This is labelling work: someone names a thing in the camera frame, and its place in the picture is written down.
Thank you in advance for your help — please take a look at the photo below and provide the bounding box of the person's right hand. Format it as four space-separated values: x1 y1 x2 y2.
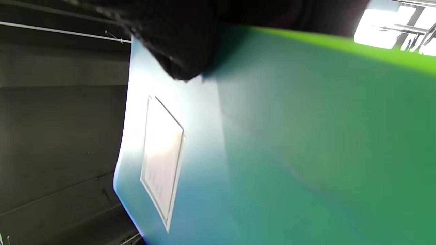
72 0 372 81

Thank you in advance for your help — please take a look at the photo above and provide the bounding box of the blue translucent L-shaped folder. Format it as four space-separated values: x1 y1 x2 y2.
112 24 436 245

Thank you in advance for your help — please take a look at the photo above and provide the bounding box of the green cardstock sheet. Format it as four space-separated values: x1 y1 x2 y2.
204 26 436 245

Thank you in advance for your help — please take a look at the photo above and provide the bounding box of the white ceiling conduit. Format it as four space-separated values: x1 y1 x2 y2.
0 21 132 44

